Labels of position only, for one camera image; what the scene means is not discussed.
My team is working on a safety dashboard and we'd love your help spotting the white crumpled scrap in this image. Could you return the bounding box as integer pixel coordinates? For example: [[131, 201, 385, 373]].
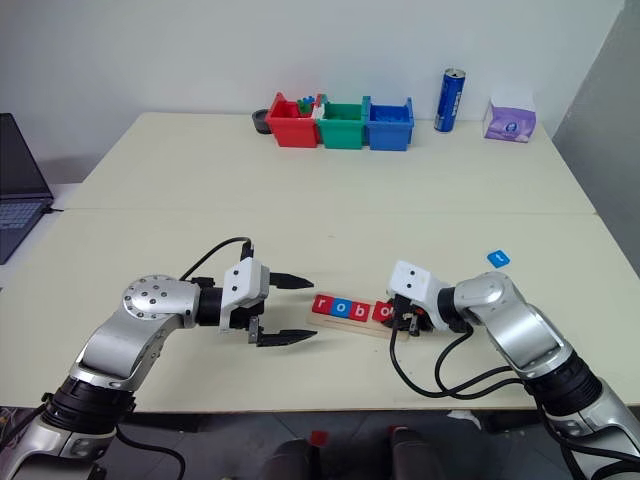
[[447, 409, 482, 430]]

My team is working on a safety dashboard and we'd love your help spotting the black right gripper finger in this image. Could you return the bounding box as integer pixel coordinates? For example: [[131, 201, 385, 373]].
[[380, 314, 420, 337]]

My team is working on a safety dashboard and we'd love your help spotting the dark rounded shape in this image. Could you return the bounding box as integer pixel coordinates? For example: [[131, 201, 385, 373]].
[[389, 425, 451, 480], [272, 438, 321, 480]]

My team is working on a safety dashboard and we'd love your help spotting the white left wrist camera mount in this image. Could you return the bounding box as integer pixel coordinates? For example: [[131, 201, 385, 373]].
[[217, 257, 271, 335]]

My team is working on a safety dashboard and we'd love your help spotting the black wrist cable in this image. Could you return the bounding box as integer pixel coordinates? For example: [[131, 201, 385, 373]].
[[433, 324, 521, 396], [178, 236, 256, 281], [388, 294, 531, 400]]

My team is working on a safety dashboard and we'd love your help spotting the green plastic bin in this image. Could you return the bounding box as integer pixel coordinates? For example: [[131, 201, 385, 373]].
[[315, 94, 365, 150]]

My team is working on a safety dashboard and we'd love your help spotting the light wooden letter tray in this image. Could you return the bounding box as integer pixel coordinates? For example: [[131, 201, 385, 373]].
[[305, 293, 416, 341]]

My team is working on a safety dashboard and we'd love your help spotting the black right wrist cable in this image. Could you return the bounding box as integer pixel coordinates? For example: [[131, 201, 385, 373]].
[[433, 324, 521, 396], [388, 294, 531, 400]]

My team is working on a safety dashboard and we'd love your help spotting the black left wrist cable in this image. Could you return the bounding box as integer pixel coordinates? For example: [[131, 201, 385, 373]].
[[178, 236, 256, 281]]

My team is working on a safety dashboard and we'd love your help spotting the purple tissue box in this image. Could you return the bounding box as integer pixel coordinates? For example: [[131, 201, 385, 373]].
[[482, 96, 537, 145]]

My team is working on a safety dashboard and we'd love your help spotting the blue plastic bin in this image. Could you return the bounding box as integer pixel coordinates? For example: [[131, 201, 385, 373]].
[[362, 95, 416, 152]]

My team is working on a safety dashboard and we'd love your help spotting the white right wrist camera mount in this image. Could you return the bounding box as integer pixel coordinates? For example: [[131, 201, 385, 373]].
[[386, 259, 451, 329]]

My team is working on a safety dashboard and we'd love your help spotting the blue drink can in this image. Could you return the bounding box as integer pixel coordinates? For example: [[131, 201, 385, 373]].
[[432, 68, 468, 134]]

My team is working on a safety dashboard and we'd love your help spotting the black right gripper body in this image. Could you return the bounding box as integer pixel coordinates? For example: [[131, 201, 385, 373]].
[[398, 295, 434, 334]]

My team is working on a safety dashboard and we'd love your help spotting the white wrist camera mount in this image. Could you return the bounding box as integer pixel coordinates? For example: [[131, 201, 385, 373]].
[[386, 259, 451, 329], [217, 257, 271, 335]]

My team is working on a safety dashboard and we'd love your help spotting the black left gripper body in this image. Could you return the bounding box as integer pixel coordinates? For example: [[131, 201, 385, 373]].
[[228, 295, 269, 335]]

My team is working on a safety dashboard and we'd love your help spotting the red plastic bin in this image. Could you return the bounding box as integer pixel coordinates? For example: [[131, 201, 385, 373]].
[[265, 91, 321, 149]]

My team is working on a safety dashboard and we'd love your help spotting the black robot body cable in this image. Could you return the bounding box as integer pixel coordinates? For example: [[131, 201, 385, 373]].
[[114, 425, 187, 480]]

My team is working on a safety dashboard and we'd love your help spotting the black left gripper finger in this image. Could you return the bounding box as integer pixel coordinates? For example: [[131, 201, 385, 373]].
[[248, 315, 320, 349], [268, 272, 315, 292]]

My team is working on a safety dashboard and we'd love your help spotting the dark grey laptop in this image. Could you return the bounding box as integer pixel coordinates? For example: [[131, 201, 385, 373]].
[[0, 112, 55, 266]]

